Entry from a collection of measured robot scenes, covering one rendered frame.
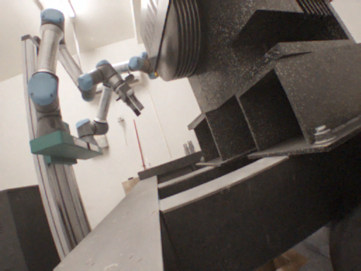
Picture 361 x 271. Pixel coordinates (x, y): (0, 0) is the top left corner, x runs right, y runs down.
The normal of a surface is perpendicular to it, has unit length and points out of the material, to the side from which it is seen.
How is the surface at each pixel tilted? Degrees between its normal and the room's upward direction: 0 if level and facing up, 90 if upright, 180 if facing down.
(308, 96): 90
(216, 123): 90
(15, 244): 90
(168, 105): 90
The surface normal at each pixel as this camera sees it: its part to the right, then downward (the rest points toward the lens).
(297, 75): 0.09, -0.19
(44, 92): 0.51, -0.18
